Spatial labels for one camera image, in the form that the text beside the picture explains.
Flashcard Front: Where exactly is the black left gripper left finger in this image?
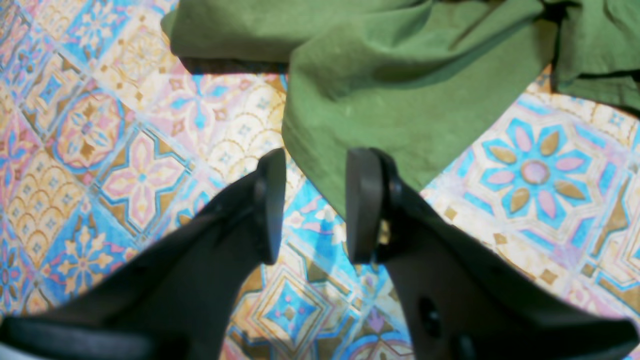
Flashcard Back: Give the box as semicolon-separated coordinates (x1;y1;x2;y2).
1;148;286;360

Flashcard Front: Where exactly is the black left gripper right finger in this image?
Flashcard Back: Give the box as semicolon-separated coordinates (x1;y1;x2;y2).
345;147;639;360

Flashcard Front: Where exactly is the green t-shirt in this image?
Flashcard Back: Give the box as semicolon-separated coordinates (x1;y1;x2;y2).
161;0;640;217

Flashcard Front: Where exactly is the patterned tablecloth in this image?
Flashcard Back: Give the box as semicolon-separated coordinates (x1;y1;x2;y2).
1;0;639;360

